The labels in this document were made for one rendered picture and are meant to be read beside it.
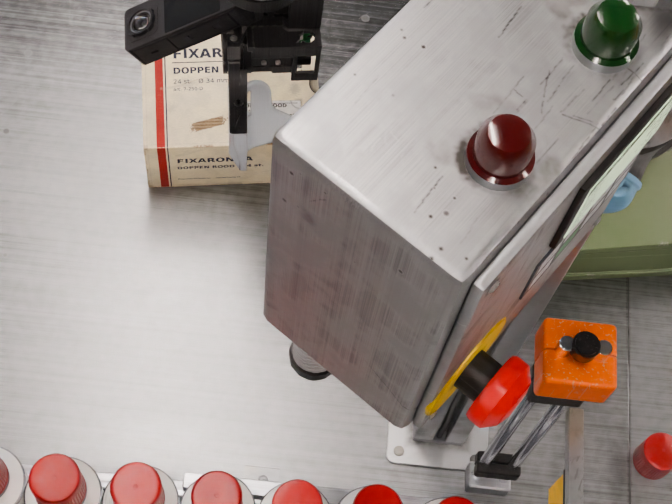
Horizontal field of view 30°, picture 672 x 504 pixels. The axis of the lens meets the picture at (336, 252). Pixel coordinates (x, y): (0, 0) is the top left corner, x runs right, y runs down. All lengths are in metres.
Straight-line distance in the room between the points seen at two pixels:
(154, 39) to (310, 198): 0.57
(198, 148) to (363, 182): 0.67
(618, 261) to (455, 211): 0.71
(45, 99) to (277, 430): 0.40
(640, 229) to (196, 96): 0.42
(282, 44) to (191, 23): 0.08
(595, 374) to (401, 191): 0.32
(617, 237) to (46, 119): 0.55
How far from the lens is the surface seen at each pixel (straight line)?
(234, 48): 1.05
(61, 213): 1.19
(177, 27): 1.03
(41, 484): 0.84
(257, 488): 0.95
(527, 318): 0.83
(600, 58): 0.50
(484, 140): 0.46
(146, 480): 0.83
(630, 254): 1.16
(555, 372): 0.75
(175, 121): 1.14
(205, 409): 1.11
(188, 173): 1.17
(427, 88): 0.49
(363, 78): 0.49
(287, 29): 1.05
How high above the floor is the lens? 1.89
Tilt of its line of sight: 65 degrees down
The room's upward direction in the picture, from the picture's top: 10 degrees clockwise
